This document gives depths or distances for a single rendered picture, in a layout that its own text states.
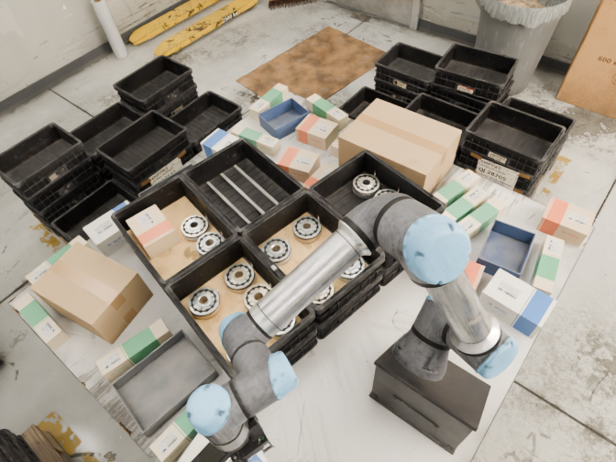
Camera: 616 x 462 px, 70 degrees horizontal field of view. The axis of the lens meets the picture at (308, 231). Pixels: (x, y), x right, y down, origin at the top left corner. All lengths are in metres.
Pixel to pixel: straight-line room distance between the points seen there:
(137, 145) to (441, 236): 2.16
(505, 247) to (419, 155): 0.48
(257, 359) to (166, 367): 0.80
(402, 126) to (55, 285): 1.43
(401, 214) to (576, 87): 3.04
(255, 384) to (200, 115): 2.32
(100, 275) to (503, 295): 1.36
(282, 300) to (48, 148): 2.27
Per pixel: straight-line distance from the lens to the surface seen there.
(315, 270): 0.88
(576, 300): 2.68
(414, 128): 1.90
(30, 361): 2.76
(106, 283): 1.65
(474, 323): 1.02
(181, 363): 1.60
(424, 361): 1.24
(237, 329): 0.91
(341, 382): 1.49
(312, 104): 2.27
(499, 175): 2.49
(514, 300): 1.60
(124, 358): 1.61
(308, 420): 1.46
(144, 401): 1.59
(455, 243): 0.81
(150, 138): 2.71
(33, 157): 2.95
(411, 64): 3.24
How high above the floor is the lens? 2.12
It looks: 53 degrees down
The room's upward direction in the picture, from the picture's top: 6 degrees counter-clockwise
